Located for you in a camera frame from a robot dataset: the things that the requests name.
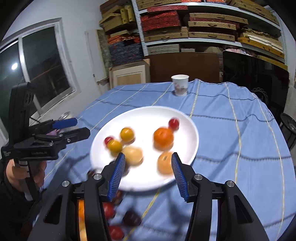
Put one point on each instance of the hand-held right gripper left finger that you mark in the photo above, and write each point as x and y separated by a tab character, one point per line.
116	176

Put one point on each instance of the brown wooden board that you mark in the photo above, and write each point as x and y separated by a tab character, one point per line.
185	66

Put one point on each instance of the white drink can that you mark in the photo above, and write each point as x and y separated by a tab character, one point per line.
65	115

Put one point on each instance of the grey-green mottled board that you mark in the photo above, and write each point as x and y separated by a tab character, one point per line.
104	48

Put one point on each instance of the thick red patterned box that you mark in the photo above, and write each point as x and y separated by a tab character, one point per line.
159	22

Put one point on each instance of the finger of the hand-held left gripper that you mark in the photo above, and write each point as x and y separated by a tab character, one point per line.
64	122
76	134

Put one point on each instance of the beige round fruit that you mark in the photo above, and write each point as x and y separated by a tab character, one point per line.
133	155
164	162

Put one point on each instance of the person's left forearm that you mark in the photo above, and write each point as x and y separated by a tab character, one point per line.
11	208

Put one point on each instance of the white metal shelf rack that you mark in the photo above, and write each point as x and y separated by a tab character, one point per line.
139	25

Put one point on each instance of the white round plate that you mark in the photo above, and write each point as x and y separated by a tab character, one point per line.
143	115

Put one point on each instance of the yellow tomato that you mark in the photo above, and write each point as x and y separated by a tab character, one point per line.
115	146
127	134

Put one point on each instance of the pink fabric bundle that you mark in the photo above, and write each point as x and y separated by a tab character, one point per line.
238	51

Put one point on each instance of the blue striped tablecloth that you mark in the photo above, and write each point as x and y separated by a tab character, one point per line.
231	150

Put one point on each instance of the stack of blue patterned boxes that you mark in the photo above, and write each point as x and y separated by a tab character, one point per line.
124	53

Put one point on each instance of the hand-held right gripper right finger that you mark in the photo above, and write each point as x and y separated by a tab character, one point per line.
179	176

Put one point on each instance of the red cherry tomato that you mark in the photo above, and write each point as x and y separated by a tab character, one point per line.
108	209
108	140
174	123
115	233

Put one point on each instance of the person's left hand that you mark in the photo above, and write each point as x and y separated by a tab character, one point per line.
41	170

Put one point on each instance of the white paper cup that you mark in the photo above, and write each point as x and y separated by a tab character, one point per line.
180	85

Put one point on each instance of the stack of yellow wooden cases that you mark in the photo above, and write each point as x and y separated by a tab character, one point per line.
259	41

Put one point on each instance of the wooden picture frame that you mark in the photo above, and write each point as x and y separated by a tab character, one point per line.
129	76

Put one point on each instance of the dark window with white frame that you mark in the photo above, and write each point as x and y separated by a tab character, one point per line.
46	62

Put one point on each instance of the stack of woven tan boxes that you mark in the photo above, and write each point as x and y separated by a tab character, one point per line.
208	24

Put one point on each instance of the pile of yellow woven boxes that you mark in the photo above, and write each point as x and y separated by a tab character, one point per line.
113	23

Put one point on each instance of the black round stool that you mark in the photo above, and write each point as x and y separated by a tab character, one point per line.
289	129

